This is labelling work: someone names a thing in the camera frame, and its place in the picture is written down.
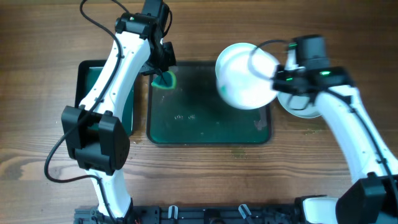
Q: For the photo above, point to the white plate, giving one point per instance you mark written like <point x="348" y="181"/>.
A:
<point x="299" y="106"/>
<point x="243" y="76"/>

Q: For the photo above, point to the small black water tray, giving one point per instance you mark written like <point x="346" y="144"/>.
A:
<point x="88" y="73"/>

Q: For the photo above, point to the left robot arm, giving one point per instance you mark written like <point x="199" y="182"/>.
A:
<point x="93" y="129"/>

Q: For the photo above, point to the large dark green tray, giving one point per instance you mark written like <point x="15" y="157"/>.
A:
<point x="193" y="113"/>

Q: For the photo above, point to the green yellow sponge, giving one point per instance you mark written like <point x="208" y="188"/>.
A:
<point x="165" y="81"/>

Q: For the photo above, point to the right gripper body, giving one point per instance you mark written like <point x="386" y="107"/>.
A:
<point x="280" y="79"/>

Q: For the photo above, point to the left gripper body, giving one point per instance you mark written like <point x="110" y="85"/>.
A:
<point x="158" y="66"/>

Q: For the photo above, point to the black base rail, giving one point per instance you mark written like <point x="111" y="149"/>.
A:
<point x="268" y="214"/>

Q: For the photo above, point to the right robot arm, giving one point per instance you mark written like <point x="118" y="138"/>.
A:
<point x="372" y="198"/>

